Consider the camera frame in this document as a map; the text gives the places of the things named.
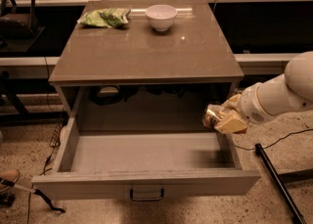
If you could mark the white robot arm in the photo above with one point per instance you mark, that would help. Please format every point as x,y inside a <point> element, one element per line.
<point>291,91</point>

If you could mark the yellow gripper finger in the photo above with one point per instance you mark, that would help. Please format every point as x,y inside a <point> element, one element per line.
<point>231,122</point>
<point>232,103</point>

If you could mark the white ceramic bowl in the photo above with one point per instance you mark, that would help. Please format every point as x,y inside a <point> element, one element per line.
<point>161,17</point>

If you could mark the open grey top drawer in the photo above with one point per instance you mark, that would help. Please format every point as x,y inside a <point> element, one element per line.
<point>146,143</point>

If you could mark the black drawer handle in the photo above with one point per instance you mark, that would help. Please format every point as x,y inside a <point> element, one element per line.
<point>146,196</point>

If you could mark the black stand leg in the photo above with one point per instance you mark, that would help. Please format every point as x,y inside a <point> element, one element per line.
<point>281,180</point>

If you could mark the black chair left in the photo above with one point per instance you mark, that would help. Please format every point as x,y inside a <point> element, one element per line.
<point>18,31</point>

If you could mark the green chip bag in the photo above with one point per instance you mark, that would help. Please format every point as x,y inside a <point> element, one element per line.
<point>106,18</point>

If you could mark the grey cabinet with glossy top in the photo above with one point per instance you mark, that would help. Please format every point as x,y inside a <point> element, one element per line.
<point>136,79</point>

